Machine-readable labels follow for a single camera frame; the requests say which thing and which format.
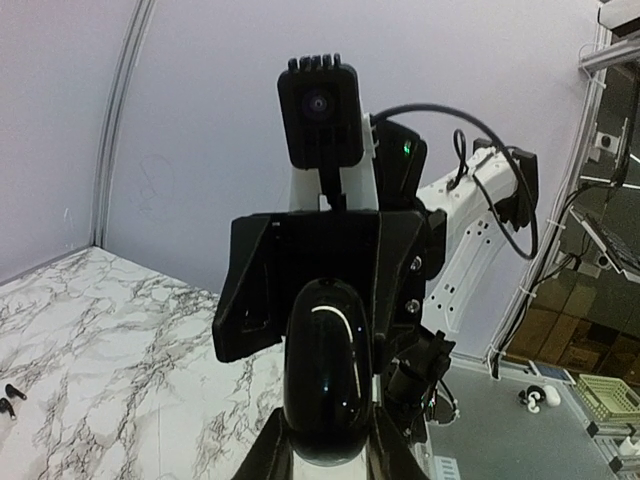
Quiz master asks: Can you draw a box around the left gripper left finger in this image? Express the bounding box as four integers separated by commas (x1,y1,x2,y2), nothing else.
232,407,294,480

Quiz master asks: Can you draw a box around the black earbud charging case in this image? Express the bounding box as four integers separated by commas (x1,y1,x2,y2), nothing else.
283,278,373,466

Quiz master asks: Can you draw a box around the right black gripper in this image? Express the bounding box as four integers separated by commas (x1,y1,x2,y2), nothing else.
212,210,447,373

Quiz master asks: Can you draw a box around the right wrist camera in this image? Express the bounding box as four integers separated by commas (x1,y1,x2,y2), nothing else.
277,53,364,170

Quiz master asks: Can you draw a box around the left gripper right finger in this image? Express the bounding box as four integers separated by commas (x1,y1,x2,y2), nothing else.
366,404,428,480

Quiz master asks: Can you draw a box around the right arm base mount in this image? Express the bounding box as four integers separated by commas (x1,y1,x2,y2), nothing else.
382,326,459,446

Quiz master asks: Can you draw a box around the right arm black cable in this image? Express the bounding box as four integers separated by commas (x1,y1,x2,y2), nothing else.
372,103,540,260

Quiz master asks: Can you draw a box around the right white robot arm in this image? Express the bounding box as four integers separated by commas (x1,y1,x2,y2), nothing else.
212,119,538,431

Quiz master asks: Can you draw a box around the beige plastic basket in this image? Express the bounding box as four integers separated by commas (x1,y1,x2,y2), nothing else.
575,374,639,424

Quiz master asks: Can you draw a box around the black earbud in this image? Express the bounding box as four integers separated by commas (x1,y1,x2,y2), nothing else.
5,383,27,401
0,398,16,420

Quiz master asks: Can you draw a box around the laptop on stand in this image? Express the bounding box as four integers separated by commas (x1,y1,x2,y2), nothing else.
569,207,639,283

